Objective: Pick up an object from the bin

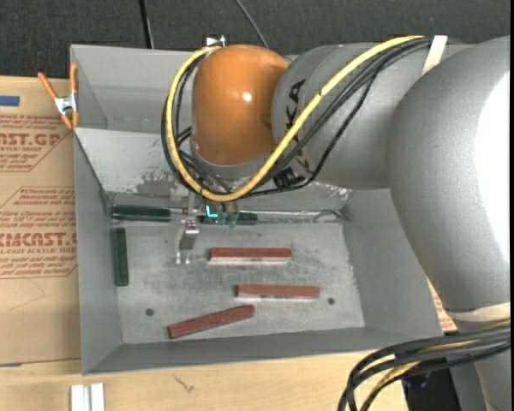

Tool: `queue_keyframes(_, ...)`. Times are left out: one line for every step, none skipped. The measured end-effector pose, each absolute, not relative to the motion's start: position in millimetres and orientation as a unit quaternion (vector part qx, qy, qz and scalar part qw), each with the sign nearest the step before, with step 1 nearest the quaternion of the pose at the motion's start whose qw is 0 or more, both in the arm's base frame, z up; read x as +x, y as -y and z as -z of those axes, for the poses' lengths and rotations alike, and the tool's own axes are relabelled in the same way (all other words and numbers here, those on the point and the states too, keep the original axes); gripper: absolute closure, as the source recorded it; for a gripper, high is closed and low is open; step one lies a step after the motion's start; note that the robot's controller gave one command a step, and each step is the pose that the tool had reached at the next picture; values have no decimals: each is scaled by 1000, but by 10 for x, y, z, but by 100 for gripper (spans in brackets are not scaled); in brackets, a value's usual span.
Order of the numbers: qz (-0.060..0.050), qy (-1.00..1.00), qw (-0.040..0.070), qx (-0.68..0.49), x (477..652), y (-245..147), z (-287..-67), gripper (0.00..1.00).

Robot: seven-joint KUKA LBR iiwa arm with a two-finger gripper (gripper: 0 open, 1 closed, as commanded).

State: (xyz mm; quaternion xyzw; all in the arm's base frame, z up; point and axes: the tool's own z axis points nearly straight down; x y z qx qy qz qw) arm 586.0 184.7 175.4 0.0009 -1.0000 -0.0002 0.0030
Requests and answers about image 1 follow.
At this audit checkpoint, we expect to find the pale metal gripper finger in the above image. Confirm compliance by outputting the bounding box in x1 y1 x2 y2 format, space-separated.
173 217 196 266
182 224 200 265

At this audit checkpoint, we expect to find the red-brown flat block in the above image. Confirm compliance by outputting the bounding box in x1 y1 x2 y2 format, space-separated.
207 247 293 265
166 304 257 341
234 283 321 301

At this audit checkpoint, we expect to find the grey metal bin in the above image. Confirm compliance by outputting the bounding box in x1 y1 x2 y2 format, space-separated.
69 44 447 377

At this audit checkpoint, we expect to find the brown cardboard board red print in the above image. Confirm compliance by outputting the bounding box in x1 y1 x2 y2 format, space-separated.
0 74 459 368

